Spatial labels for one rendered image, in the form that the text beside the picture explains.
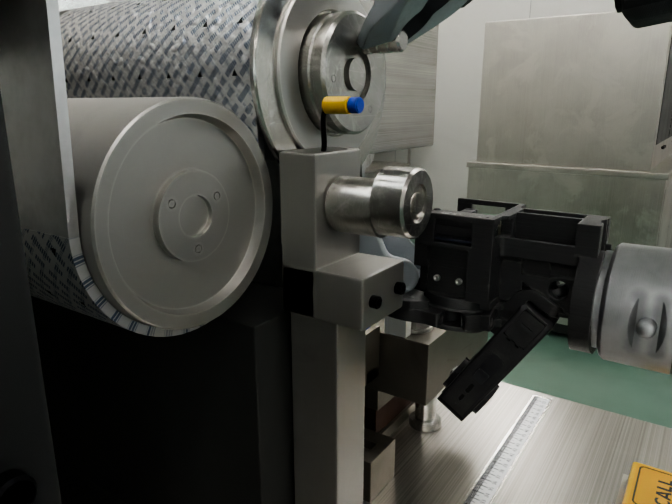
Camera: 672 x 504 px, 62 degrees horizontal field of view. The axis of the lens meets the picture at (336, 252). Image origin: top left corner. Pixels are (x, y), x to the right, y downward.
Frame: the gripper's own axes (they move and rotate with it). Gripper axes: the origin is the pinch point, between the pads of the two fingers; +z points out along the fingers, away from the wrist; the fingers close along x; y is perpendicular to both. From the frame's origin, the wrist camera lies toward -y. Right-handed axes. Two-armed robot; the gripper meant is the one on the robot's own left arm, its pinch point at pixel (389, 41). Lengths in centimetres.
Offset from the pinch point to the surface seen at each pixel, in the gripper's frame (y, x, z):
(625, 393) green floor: -97, -223, 82
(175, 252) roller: -5.8, 14.2, 10.3
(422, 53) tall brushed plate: 29, -81, 24
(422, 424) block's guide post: -25.3, -15.6, 26.0
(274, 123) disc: -1.3, 6.7, 6.0
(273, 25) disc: 2.8, 6.5, 2.6
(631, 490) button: -36.7, -13.9, 9.9
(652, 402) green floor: -104, -221, 74
